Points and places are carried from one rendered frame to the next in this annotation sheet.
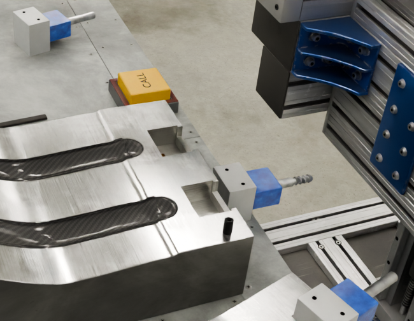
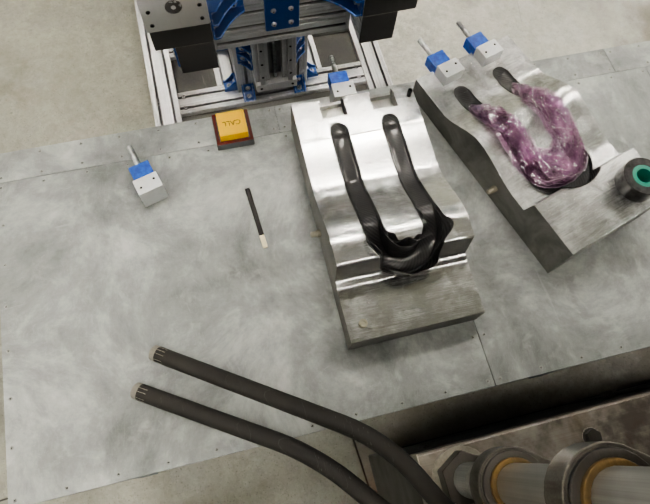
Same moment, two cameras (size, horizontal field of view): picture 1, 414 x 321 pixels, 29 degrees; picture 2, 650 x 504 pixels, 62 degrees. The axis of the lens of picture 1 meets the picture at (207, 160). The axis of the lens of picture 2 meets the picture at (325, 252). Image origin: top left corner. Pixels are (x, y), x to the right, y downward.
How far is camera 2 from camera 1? 103 cm
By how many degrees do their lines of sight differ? 53
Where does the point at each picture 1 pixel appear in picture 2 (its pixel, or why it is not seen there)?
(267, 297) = (432, 93)
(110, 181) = (366, 142)
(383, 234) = (176, 70)
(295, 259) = not seen: hidden behind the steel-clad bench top
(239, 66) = not seen: outside the picture
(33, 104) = (230, 196)
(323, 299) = (447, 68)
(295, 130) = (7, 98)
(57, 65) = (182, 179)
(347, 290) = (435, 59)
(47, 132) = (318, 170)
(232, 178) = (345, 90)
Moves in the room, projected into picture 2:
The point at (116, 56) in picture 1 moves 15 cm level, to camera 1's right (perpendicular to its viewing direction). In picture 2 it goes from (173, 141) to (196, 86)
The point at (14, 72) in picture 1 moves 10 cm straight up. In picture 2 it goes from (190, 206) to (180, 184)
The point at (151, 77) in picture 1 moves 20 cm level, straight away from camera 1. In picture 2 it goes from (228, 117) to (136, 102)
